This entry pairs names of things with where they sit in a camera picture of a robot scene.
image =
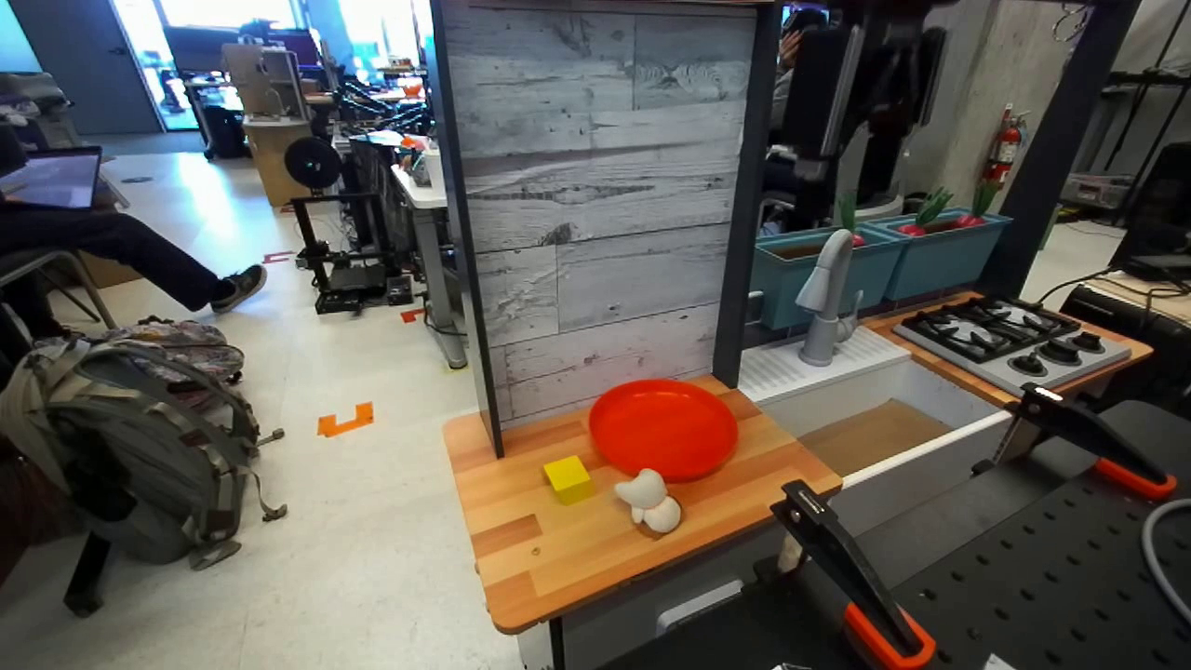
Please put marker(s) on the yellow cube block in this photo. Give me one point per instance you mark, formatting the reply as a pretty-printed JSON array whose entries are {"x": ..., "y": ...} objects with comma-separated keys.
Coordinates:
[{"x": 567, "y": 479}]

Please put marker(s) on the orange round plate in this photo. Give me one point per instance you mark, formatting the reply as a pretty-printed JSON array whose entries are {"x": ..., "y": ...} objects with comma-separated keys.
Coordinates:
[{"x": 663, "y": 429}]

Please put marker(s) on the grey wood-pattern backdrop panel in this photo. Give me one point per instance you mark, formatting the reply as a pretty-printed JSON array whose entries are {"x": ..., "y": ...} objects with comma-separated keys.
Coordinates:
[{"x": 597, "y": 188}]

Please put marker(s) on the small white toy figure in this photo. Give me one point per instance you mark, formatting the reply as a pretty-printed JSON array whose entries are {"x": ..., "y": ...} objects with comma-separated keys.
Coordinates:
[{"x": 649, "y": 502}]

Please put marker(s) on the grey metal desk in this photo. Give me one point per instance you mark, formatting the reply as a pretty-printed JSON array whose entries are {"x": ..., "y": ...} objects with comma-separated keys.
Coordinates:
[{"x": 428, "y": 237}]

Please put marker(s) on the teal planter bin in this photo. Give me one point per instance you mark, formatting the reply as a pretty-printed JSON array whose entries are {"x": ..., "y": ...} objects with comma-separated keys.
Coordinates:
[
  {"x": 950, "y": 253},
  {"x": 820, "y": 271}
]

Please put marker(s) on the grey toy kitchen faucet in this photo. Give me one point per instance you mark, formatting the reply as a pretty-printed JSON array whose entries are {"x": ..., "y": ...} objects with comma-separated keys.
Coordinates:
[{"x": 825, "y": 290}]

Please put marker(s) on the white toy kitchen sink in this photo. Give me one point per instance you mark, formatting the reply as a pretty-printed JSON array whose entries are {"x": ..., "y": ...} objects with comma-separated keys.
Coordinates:
[{"x": 859, "y": 373}]

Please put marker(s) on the black 3D printer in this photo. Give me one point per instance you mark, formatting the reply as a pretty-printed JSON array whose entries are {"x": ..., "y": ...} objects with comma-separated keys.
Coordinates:
[{"x": 347, "y": 224}]

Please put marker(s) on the red toy radish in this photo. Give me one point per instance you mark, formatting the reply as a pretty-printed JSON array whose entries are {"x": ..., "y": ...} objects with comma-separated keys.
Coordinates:
[{"x": 929, "y": 208}]

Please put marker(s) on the dark shoe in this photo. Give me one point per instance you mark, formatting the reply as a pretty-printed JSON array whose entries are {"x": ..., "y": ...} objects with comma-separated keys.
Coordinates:
[{"x": 241, "y": 286}]

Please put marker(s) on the wooden cabinet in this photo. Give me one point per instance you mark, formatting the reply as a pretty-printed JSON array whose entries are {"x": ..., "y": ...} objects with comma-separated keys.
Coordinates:
[{"x": 282, "y": 151}]

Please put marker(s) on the toy gas stove top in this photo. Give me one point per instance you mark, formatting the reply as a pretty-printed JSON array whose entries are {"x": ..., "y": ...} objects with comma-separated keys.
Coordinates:
[{"x": 1009, "y": 341}]

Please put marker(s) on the red fire extinguisher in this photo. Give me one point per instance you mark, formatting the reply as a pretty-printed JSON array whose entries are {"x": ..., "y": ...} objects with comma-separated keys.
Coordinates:
[{"x": 1000, "y": 155}]

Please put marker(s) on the grey backpack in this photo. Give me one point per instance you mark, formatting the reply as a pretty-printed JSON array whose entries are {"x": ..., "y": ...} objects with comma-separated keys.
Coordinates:
[{"x": 135, "y": 431}]

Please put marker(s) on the person's dark trouser leg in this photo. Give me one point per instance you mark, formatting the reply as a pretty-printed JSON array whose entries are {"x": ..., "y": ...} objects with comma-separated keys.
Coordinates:
[{"x": 112, "y": 242}]

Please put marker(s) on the open laptop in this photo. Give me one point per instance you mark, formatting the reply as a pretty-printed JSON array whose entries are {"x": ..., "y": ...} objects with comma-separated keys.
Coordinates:
[{"x": 51, "y": 180}]

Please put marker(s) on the black office chair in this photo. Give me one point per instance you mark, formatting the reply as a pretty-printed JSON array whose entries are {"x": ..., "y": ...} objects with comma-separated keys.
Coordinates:
[{"x": 1158, "y": 208}]

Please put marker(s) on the black frame post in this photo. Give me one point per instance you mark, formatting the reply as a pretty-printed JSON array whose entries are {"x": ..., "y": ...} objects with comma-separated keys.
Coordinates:
[
  {"x": 467, "y": 224},
  {"x": 746, "y": 188},
  {"x": 1053, "y": 124}
]

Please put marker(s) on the metal frame chair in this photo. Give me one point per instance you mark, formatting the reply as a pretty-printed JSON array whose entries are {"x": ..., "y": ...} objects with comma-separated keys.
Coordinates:
[{"x": 51, "y": 261}]

